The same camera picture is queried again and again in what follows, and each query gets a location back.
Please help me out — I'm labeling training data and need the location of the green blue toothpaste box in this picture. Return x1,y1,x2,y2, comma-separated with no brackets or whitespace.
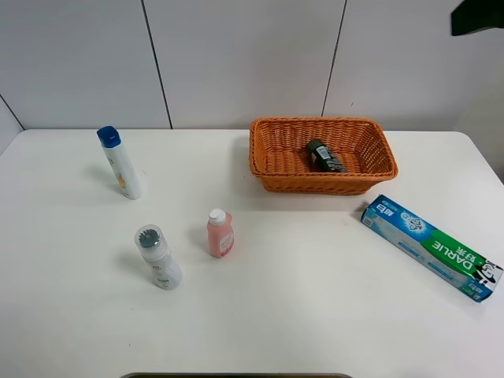
361,195,503,302

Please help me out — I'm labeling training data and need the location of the orange wicker basket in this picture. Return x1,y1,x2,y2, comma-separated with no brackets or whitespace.
249,117,398,195

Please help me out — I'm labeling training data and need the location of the pink bottle white cap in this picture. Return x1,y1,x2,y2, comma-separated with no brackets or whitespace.
207,209,235,258

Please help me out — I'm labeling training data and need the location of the black face wash tube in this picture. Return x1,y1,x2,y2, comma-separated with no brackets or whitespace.
306,139,347,173

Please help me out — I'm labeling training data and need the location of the white bottle blue cap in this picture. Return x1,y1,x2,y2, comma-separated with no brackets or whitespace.
97,126,142,200

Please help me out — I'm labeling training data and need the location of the white bottle clear brush cap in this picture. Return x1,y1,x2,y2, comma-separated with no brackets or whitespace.
135,224,183,290

